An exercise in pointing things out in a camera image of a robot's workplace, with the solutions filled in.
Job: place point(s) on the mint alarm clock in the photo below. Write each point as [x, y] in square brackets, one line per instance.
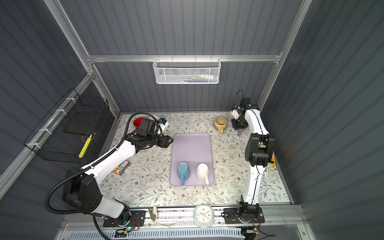
[203, 216]

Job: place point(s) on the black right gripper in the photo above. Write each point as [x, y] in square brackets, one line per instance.
[236, 126]

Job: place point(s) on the red mug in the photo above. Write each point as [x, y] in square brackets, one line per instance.
[137, 122]

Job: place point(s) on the yellow marker in basket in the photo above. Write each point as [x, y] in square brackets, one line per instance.
[85, 146]

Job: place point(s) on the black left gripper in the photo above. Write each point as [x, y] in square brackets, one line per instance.
[165, 142]

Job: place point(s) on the lavender plastic tray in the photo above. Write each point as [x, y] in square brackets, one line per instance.
[193, 149]

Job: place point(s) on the colourful marker pack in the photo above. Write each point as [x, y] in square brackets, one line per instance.
[119, 170]

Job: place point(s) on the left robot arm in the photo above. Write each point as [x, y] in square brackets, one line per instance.
[81, 186]

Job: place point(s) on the beige ceramic teapot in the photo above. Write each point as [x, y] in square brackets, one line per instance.
[220, 124]

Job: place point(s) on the blue mug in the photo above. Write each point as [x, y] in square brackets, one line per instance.
[183, 173]

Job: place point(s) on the white mug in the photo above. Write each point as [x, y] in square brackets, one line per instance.
[202, 173]

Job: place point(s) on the black wire basket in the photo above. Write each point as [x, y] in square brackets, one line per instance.
[63, 135]

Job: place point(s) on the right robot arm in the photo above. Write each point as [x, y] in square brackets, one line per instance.
[258, 154]

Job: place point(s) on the yellow calculator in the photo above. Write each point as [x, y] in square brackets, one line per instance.
[272, 161]

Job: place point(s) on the white wire basket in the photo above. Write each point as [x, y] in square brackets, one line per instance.
[183, 73]

